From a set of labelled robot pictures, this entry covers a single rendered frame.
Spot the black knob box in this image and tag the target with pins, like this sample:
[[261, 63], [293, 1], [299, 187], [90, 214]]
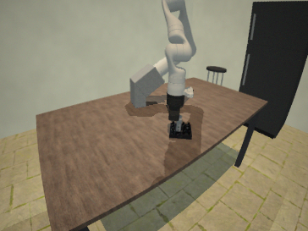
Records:
[[179, 135]]

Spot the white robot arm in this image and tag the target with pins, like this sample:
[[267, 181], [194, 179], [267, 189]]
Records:
[[179, 32]]

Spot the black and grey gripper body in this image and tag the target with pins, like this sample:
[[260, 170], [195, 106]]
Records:
[[175, 99]]

